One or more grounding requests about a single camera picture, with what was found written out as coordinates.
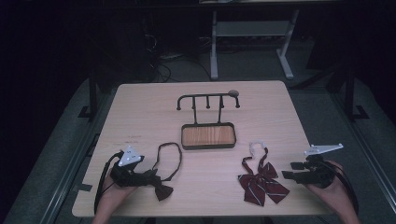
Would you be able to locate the white metal desk frame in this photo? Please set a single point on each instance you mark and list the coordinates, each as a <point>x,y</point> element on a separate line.
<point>253,29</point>

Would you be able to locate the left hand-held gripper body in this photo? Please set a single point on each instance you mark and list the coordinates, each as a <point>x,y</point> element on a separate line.
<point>129,157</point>

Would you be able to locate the dark tape strip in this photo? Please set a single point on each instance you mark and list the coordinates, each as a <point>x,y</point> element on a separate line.
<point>84,187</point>

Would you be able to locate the black metal stand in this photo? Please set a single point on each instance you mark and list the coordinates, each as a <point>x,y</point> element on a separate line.
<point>92,96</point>
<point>351,96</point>

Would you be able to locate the person's left hand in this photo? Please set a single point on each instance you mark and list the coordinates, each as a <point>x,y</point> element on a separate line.
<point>116,193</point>

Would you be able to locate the black hook rack wooden tray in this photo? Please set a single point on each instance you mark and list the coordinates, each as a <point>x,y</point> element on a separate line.
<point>208,135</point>

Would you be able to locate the person's right hand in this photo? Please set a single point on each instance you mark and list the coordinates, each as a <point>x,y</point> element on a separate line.
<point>330,196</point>

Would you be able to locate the grey round disc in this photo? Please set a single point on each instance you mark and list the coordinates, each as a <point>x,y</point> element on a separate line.
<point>233,93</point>

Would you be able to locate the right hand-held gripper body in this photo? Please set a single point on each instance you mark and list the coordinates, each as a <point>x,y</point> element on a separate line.
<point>317,174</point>

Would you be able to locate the red striped bow tie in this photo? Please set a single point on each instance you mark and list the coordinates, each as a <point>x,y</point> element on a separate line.
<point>261,183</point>

